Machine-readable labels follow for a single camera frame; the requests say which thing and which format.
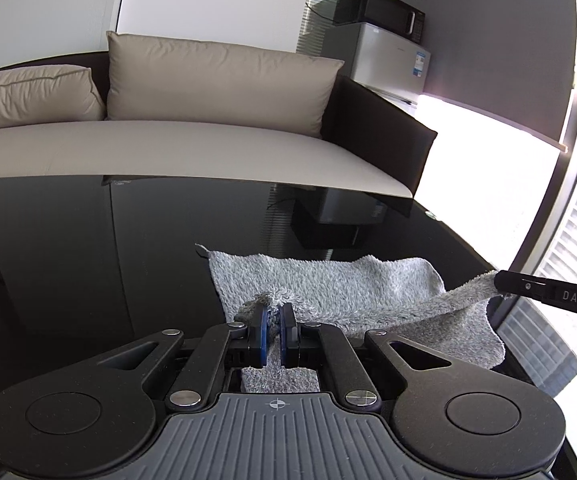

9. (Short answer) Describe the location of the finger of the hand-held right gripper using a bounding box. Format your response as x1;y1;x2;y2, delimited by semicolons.
496;270;552;311

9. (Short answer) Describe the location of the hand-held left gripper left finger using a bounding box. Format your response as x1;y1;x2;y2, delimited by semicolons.
91;304;270;409

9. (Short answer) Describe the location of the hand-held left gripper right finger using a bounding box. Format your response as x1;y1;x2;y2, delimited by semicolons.
278;304;462;409

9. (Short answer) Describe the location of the grey terry towel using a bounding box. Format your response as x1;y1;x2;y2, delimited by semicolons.
196;244;507;395

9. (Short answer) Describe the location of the brown and beige sofa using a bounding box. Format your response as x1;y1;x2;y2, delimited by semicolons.
0;52;439;201

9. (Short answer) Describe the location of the large beige cushion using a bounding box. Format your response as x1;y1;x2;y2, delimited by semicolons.
105;31;345;140

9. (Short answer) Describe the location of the silver mini fridge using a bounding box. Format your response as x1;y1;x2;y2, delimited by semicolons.
323;21;432;108

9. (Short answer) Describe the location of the black microwave oven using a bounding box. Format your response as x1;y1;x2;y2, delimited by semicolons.
333;0;426;45

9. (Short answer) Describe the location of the small beige cushion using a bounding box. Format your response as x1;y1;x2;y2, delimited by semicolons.
0;65;108;133

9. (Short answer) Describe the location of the window frame post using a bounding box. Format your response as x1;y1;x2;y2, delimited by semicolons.
511;0;577;281

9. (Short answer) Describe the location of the black power cable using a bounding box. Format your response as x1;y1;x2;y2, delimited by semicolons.
305;0;352;27

